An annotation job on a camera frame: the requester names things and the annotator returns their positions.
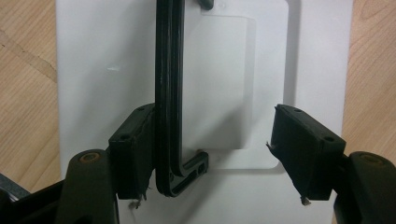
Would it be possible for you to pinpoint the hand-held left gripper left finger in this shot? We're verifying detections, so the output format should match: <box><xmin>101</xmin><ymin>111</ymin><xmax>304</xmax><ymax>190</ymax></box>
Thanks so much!
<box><xmin>107</xmin><ymin>103</ymin><xmax>157</xmax><ymax>201</ymax></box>

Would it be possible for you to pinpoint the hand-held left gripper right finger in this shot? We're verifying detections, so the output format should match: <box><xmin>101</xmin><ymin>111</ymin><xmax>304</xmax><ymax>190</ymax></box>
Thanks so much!
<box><xmin>266</xmin><ymin>104</ymin><xmax>347</xmax><ymax>202</ymax></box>

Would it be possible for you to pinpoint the white storage box black handle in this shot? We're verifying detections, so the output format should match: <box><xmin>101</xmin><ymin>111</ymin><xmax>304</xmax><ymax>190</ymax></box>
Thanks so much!
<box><xmin>55</xmin><ymin>0</ymin><xmax>355</xmax><ymax>224</ymax></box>

